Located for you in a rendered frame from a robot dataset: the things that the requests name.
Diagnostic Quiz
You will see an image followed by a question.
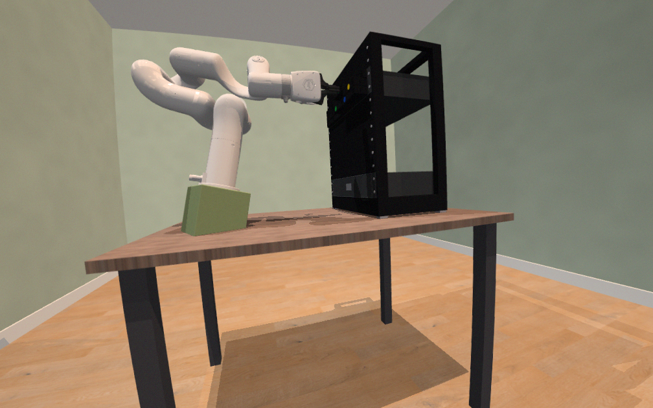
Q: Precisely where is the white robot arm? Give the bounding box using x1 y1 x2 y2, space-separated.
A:
131 47 291 191

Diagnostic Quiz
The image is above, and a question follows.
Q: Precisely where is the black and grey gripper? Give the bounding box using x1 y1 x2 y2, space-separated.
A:
290 71 339 105

